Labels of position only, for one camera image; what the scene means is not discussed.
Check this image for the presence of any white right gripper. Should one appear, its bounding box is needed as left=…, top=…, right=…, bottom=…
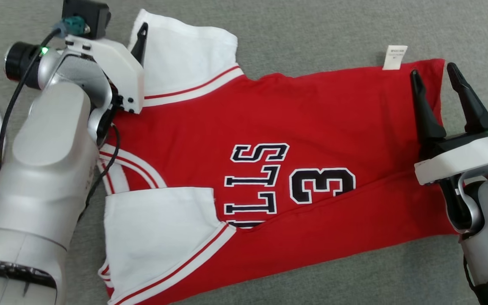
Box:
left=410, top=63, right=488, bottom=186

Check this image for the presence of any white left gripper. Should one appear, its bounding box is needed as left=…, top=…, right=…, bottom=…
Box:
left=64, top=22, right=149, bottom=115

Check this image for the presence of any red white basketball jersey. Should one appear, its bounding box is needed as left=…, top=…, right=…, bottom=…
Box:
left=96, top=8, right=458, bottom=305

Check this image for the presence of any black cable with teal plug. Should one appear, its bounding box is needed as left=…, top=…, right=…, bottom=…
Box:
left=0, top=16, right=91, bottom=176

